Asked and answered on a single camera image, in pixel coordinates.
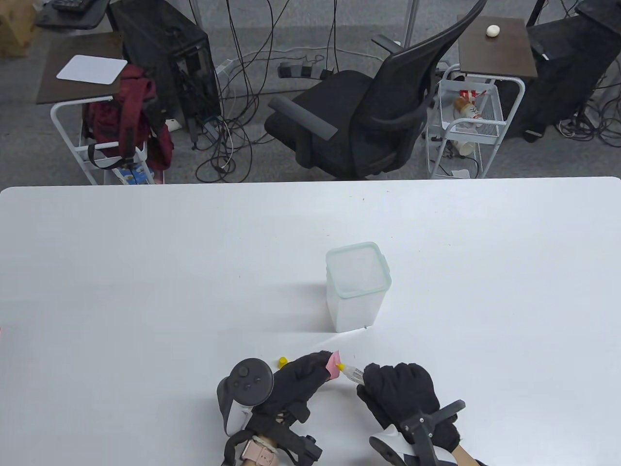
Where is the person's left hand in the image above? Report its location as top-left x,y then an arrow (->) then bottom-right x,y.
222,349 -> 340,466

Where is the person's right hand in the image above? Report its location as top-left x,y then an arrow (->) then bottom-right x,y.
357,362 -> 461,453

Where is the yellow liquid glue tube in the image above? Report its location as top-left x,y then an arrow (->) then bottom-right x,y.
337,362 -> 365,387

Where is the clear plastic container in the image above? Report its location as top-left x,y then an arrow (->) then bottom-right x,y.
326,242 -> 392,333

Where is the blue printed box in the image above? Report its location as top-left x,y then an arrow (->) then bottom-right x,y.
115,163 -> 155,185

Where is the black mesh office chair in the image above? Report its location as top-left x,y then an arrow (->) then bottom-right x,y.
264,0 -> 488,181

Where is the white bottle brown cap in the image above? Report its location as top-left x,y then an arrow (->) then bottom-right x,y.
454,96 -> 482,122

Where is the dark red backpack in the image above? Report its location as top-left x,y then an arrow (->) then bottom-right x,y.
82,65 -> 174,171

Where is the white basket cart brown top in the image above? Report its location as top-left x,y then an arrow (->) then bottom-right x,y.
426,16 -> 539,180

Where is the grey metal pole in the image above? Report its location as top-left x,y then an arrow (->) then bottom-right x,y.
404,0 -> 419,48

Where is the large black case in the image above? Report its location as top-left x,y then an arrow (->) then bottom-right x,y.
505,0 -> 621,143

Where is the white mouse pad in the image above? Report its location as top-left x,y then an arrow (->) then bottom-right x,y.
56,55 -> 128,86

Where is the black computer tower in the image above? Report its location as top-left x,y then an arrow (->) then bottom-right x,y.
106,0 -> 225,133

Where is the white side table brown top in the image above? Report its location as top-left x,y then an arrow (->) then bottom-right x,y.
35,32 -> 168,186

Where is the brown cardboard box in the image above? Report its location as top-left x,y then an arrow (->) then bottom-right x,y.
0,4 -> 37,59

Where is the black ring controller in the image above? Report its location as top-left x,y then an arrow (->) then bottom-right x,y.
369,399 -> 466,466
217,358 -> 275,436

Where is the pink strap wristwatch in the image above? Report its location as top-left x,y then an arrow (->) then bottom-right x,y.
241,435 -> 278,466

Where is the tangle of black cables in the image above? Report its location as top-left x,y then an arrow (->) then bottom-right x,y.
556,73 -> 621,147
187,0 -> 340,184

